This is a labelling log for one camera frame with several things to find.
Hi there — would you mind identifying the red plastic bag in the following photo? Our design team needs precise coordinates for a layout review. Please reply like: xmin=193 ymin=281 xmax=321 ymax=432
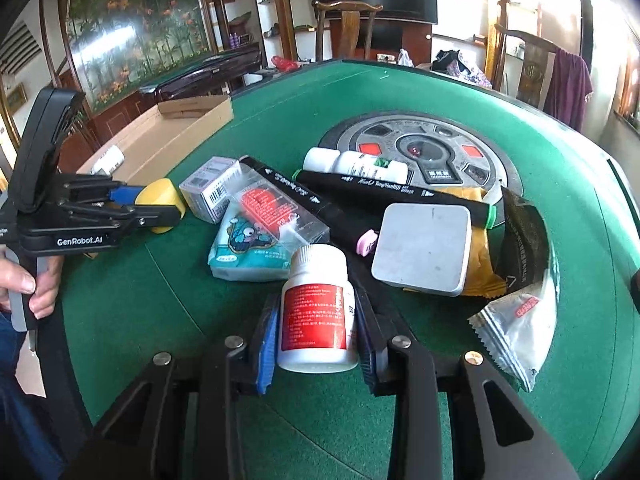
xmin=271 ymin=55 xmax=313 ymax=72

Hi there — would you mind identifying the white bottle green label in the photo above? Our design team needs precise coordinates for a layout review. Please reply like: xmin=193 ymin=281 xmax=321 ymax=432
xmin=303 ymin=147 xmax=410 ymax=186

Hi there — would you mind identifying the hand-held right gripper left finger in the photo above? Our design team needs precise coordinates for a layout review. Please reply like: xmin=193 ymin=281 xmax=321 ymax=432
xmin=62 ymin=292 xmax=282 ymax=480

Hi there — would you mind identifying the cardboard box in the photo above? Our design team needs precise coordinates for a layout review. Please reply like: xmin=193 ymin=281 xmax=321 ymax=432
xmin=75 ymin=94 xmax=235 ymax=186

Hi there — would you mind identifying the purple cloth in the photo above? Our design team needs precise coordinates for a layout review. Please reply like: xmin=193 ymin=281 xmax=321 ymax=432
xmin=542 ymin=49 xmax=594 ymax=133

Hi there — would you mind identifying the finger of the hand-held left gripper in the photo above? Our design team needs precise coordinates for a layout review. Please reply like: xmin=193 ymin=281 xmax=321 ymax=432
xmin=64 ymin=172 xmax=147 ymax=207
xmin=62 ymin=203 xmax=187 ymax=234

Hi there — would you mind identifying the white square charger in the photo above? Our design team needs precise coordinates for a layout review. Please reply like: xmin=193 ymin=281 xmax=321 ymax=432
xmin=371 ymin=203 xmax=473 ymax=297

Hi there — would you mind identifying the round grey table control panel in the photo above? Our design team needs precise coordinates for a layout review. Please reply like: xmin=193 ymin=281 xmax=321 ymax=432
xmin=317 ymin=112 xmax=523 ymax=202

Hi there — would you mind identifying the person's blue jeans leg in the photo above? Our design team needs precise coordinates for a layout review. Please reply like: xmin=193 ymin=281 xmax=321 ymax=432
xmin=0 ymin=310 xmax=68 ymax=480

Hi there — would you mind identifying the white bottle red label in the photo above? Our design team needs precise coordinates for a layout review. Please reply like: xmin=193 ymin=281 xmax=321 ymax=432
xmin=277 ymin=244 xmax=360 ymax=374

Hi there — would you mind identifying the black marker pink cap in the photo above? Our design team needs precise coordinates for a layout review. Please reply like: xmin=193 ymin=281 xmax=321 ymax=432
xmin=240 ymin=156 xmax=379 ymax=257

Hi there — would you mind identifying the yellow rounded plastic object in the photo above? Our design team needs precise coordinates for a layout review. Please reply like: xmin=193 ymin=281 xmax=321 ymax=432
xmin=134 ymin=178 xmax=187 ymax=235

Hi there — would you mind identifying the pile of clothes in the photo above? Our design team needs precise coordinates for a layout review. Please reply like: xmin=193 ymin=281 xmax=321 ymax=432
xmin=431 ymin=50 xmax=493 ymax=90

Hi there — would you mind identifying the blue cartoon tissue pack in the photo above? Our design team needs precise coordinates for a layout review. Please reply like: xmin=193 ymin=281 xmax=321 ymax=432
xmin=207 ymin=200 xmax=301 ymax=282

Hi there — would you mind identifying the person's left hand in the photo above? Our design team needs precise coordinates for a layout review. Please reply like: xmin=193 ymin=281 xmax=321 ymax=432
xmin=0 ymin=247 xmax=66 ymax=319

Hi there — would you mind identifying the small white barcode box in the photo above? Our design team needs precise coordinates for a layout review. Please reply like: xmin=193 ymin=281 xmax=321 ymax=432
xmin=179 ymin=156 xmax=241 ymax=224

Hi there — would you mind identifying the wooden chair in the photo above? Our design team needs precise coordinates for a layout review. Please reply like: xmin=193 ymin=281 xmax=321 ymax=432
xmin=314 ymin=1 xmax=384 ymax=62

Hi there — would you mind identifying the white wall air vent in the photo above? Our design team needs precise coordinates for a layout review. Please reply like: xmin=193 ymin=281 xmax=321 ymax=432
xmin=0 ymin=20 xmax=43 ymax=63

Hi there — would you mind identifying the small gold framed picture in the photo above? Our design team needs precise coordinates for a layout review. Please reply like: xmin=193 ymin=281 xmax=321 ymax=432
xmin=5 ymin=82 xmax=28 ymax=113

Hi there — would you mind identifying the yellow snack packet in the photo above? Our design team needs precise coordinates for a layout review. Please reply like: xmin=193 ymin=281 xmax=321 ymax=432
xmin=435 ymin=187 xmax=508 ymax=298

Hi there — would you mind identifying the black marker green cap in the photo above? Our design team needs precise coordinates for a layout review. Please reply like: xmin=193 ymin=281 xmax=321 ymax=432
xmin=291 ymin=169 xmax=497 ymax=231

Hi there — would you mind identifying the black foil packet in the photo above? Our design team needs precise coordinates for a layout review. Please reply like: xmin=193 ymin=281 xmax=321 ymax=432
xmin=492 ymin=186 xmax=557 ymax=296

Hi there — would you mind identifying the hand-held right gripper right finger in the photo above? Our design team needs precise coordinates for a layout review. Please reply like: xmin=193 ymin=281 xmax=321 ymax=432
xmin=350 ymin=280 xmax=581 ymax=480

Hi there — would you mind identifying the framed flower painting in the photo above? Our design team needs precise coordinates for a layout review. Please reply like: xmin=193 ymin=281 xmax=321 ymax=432
xmin=57 ymin=0 xmax=218 ymax=116

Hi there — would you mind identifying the clear plastic box red insert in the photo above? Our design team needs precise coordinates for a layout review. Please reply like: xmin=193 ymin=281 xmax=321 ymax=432
xmin=220 ymin=165 xmax=331 ymax=261

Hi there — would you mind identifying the white snack packet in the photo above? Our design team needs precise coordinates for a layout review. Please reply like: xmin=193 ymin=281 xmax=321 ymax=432
xmin=468 ymin=272 xmax=559 ymax=393

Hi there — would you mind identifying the wooden chair carved back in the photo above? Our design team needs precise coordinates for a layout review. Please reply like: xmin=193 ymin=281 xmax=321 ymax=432
xmin=492 ymin=23 xmax=561 ymax=111

